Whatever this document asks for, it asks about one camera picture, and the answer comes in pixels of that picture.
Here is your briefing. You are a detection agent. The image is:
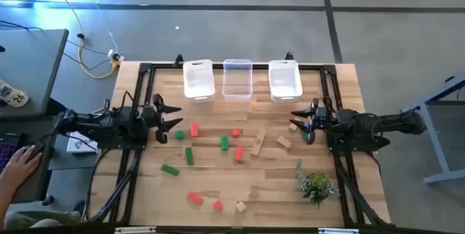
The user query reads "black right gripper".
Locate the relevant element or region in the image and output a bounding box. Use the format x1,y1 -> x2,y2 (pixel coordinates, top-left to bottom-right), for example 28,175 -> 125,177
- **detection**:
289,97 -> 330,145

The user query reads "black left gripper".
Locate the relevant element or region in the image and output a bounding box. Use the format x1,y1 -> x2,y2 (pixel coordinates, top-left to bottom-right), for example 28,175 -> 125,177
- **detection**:
139,93 -> 185,145

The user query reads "natural wooden block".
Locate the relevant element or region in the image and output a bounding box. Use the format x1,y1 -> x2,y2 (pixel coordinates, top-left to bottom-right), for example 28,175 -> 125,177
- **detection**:
288,116 -> 302,132
276,135 -> 292,149

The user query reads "long printed wooden plank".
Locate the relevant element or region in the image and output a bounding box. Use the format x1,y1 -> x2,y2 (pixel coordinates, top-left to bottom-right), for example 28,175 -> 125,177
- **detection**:
250,128 -> 267,157

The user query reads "person's forearm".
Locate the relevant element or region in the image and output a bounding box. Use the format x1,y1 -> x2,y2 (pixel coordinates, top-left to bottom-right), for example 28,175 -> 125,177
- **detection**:
0,175 -> 19,227

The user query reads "white plastic bin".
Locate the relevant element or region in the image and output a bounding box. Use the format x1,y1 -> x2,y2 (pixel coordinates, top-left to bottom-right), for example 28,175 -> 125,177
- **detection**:
267,59 -> 304,103
182,58 -> 216,103

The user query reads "small artificial potted plant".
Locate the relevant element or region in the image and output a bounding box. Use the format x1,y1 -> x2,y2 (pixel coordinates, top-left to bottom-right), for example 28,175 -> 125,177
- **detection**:
294,158 -> 341,206

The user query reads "clear plastic bin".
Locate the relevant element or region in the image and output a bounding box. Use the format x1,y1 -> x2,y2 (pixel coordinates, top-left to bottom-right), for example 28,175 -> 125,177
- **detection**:
222,58 -> 254,102

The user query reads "white tagged box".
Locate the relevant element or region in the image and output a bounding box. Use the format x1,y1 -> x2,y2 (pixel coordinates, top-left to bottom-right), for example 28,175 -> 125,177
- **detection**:
66,131 -> 99,154

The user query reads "dark desk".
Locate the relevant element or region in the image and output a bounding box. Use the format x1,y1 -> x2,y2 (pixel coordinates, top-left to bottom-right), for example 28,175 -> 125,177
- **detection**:
0,116 -> 106,206

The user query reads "blue grey metal table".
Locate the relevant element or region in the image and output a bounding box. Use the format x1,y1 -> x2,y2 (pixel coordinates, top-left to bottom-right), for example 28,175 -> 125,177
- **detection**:
401,73 -> 465,184

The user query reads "grey side table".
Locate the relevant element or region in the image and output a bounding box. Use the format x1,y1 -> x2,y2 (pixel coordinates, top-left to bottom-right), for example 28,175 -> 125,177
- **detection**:
0,28 -> 70,121

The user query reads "person's hand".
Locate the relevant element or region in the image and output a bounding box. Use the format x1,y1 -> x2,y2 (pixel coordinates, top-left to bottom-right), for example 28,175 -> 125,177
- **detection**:
5,145 -> 44,187

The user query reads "white printed tag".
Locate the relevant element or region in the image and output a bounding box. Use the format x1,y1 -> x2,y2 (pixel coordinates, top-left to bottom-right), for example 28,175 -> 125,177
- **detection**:
0,78 -> 30,108

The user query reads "purple backlit keyboard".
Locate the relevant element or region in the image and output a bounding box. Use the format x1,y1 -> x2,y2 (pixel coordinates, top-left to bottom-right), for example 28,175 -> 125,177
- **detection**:
0,132 -> 21,172

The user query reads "person's leg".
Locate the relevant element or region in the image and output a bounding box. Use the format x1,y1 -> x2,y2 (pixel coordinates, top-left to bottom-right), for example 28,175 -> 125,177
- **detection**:
3,208 -> 83,231

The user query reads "black metal table frame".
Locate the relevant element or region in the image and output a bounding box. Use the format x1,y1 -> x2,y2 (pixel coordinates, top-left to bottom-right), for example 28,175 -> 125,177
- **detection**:
85,54 -> 392,227

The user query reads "yellow extension cable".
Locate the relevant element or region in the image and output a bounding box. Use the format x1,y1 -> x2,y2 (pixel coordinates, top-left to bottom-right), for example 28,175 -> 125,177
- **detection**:
77,36 -> 121,80

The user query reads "silver metal bracket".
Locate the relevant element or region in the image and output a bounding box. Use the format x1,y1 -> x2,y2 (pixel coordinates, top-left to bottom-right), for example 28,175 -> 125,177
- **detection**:
115,226 -> 157,234
318,227 -> 360,234

